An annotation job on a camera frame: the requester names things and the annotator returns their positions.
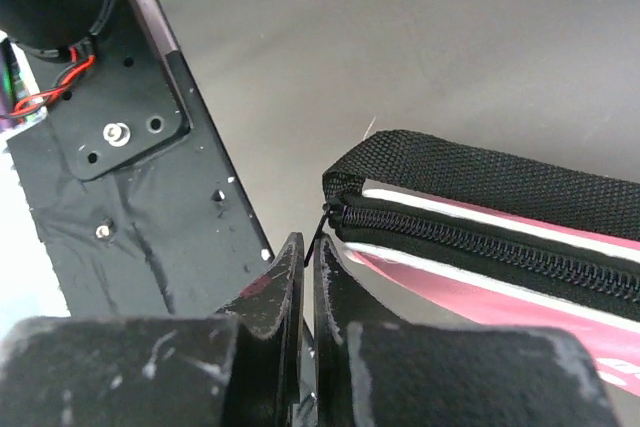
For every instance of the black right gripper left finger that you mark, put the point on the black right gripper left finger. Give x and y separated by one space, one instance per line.
237 367

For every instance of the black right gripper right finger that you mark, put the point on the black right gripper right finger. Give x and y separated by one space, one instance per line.
374 368

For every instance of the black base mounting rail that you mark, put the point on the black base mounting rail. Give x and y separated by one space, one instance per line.
117 194

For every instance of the pink racket cover bag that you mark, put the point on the pink racket cover bag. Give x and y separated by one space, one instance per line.
495 268

